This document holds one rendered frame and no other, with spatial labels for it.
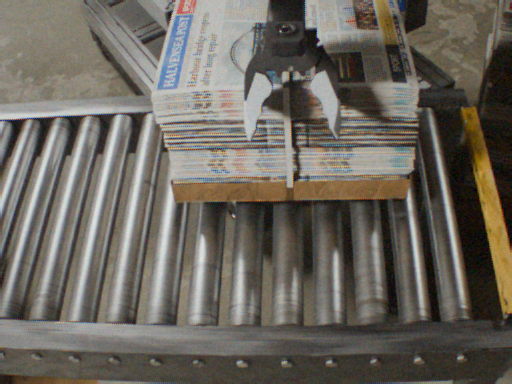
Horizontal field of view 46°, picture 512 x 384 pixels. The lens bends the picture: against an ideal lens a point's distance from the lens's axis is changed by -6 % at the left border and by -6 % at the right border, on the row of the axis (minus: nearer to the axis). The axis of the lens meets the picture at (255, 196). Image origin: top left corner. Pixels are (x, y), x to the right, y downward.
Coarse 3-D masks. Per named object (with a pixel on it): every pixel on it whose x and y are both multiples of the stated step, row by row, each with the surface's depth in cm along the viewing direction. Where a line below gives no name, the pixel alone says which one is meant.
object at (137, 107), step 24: (120, 96) 125; (144, 96) 125; (432, 96) 119; (456, 96) 119; (0, 120) 124; (24, 120) 124; (48, 120) 124; (72, 120) 124; (456, 120) 120; (72, 144) 130; (456, 144) 126
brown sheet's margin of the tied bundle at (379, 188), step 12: (336, 180) 98; (348, 180) 98; (360, 180) 98; (372, 180) 98; (384, 180) 97; (396, 180) 97; (408, 180) 97; (312, 192) 100; (324, 192) 100; (336, 192) 100; (348, 192) 100; (360, 192) 100; (372, 192) 99; (384, 192) 99; (396, 192) 99
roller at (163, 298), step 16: (160, 208) 109; (176, 208) 107; (160, 224) 106; (176, 224) 105; (160, 240) 103; (176, 240) 103; (160, 256) 101; (176, 256) 102; (160, 272) 99; (176, 272) 100; (160, 288) 97; (176, 288) 99; (160, 304) 96; (176, 304) 97; (144, 320) 96; (160, 320) 94; (176, 320) 96
